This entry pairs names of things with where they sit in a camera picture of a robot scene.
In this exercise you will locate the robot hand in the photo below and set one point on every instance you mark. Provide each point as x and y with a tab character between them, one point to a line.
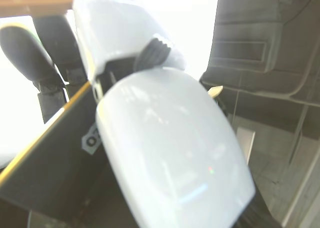
170	143

